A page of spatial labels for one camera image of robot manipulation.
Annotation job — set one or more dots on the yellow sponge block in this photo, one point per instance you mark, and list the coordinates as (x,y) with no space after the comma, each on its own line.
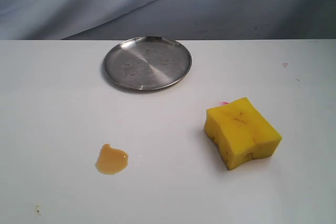
(240,133)

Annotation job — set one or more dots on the orange liquid spill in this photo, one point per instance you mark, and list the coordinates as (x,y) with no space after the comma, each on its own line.
(111,160)

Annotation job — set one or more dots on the round steel plate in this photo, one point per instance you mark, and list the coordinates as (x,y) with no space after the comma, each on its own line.
(147,63)

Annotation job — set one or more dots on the grey fabric backdrop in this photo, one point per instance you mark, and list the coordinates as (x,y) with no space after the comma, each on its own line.
(176,19)

